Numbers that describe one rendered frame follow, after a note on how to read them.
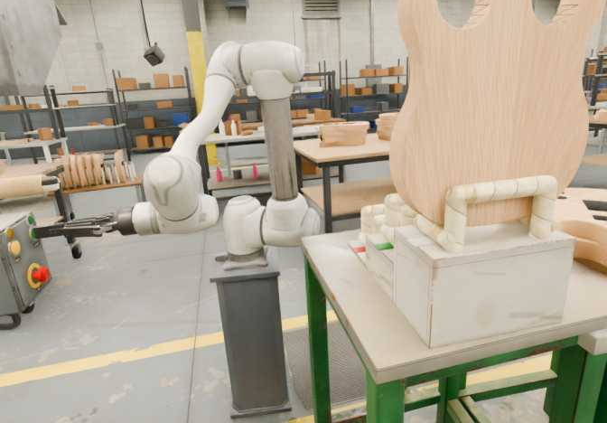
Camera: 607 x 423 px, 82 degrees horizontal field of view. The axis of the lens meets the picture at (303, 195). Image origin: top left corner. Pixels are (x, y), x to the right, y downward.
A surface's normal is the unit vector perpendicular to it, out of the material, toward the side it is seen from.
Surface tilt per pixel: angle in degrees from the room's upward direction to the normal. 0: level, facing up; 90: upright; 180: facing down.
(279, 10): 90
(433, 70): 90
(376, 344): 0
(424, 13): 90
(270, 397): 90
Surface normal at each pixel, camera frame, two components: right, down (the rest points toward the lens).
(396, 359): -0.06, -0.96
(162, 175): 0.11, -0.33
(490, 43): 0.19, 0.27
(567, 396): -0.99, 0.10
